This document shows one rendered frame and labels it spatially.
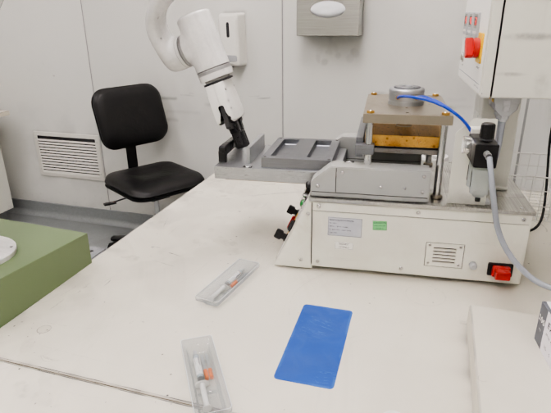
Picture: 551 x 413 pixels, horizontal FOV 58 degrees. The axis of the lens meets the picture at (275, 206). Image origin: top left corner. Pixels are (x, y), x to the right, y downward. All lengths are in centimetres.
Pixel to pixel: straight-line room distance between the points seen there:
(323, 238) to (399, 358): 34
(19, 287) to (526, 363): 93
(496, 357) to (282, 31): 212
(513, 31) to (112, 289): 95
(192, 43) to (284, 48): 150
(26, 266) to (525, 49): 104
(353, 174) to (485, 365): 45
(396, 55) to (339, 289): 169
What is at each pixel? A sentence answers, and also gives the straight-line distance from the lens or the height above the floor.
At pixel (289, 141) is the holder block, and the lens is 132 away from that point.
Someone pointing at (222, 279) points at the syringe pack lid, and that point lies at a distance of 108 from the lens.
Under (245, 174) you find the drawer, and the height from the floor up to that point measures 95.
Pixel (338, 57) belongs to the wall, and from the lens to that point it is 263.
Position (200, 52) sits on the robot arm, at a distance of 122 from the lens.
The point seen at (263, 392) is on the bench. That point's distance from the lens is 83.
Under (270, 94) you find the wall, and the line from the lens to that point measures 274.
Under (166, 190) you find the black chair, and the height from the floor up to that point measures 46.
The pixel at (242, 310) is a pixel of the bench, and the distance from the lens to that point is 102.
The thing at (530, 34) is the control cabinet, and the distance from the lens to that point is 105.
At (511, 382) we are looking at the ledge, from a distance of 85.
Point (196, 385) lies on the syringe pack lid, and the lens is 82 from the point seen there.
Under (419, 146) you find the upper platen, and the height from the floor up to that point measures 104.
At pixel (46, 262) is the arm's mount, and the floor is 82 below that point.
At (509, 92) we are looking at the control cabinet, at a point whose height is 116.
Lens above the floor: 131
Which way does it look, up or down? 21 degrees down
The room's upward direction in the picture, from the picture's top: 1 degrees counter-clockwise
